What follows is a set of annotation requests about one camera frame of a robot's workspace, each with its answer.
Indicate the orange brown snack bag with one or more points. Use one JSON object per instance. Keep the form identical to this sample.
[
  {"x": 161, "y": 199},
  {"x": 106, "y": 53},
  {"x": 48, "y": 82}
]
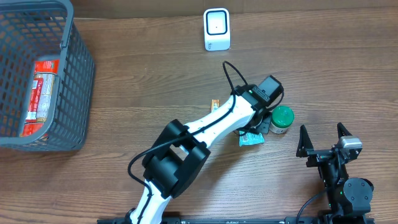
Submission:
[{"x": 45, "y": 96}]

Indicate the white barcode scanner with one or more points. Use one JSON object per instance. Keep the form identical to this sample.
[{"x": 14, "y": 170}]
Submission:
[{"x": 217, "y": 32}]

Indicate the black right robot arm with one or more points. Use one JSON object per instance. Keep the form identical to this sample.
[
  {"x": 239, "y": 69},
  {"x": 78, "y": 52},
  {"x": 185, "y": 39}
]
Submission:
[{"x": 349, "y": 198}]

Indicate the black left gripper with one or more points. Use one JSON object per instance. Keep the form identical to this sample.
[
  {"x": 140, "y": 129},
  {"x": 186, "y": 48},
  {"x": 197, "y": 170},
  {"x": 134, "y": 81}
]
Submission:
[{"x": 265, "y": 125}]

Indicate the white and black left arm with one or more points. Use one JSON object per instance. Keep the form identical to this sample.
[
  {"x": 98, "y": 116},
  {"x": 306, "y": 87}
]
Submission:
[{"x": 181, "y": 150}]

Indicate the small orange box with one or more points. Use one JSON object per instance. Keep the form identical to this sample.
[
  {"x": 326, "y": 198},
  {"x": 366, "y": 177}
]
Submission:
[{"x": 215, "y": 105}]

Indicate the green lid jar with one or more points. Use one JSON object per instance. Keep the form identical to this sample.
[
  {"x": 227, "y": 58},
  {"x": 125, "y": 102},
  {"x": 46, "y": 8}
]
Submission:
[{"x": 282, "y": 118}]

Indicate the grey plastic mesh basket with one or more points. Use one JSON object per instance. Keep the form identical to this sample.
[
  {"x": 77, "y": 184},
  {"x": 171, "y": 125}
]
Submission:
[{"x": 44, "y": 30}]

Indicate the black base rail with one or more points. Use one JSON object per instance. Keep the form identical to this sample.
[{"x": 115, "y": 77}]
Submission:
[{"x": 286, "y": 220}]

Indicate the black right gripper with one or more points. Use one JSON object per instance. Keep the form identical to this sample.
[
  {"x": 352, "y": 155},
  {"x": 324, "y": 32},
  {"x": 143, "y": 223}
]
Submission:
[{"x": 306, "y": 148}]

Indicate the red snack packet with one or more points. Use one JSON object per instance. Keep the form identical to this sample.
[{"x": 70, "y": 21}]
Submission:
[{"x": 31, "y": 125}]

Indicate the teal wet wipes pack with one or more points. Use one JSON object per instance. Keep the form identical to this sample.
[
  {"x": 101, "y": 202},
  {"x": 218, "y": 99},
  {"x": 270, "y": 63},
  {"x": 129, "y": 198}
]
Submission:
[{"x": 250, "y": 139}]

